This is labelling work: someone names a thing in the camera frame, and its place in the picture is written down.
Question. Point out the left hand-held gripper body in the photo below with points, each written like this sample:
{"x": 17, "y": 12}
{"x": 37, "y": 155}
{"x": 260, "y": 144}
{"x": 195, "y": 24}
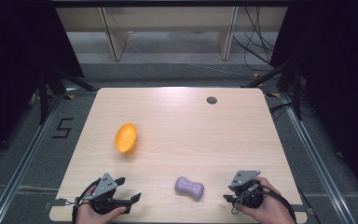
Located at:
{"x": 105, "y": 186}

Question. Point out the black tape floor mark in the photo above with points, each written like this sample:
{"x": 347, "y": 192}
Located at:
{"x": 62, "y": 128}

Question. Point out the aluminium floor rail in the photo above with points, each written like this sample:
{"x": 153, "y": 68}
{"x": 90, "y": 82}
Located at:
{"x": 24, "y": 161}
{"x": 315, "y": 161}

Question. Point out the black curtain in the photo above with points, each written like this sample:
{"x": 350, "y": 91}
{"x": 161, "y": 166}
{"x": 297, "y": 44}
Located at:
{"x": 338, "y": 87}
{"x": 15, "y": 68}

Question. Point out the person's right hand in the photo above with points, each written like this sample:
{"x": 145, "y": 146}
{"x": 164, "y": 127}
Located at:
{"x": 272, "y": 208}

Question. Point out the orange soap dish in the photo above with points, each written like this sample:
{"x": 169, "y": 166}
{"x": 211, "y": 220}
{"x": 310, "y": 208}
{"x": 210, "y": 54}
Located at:
{"x": 126, "y": 137}

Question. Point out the person's left hand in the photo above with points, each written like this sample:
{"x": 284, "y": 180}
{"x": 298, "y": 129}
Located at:
{"x": 88, "y": 214}

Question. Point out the beige wooden furniture frame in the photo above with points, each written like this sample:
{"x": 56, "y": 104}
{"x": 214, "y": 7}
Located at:
{"x": 115, "y": 34}

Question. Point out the black tripod stand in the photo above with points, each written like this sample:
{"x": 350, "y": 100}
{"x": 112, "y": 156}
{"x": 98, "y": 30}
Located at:
{"x": 51, "y": 87}
{"x": 287, "y": 84}

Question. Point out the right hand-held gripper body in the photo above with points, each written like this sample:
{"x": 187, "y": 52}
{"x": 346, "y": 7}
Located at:
{"x": 245, "y": 186}

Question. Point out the purple soap bar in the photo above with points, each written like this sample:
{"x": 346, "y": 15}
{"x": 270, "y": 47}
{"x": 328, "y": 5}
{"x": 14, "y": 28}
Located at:
{"x": 189, "y": 187}

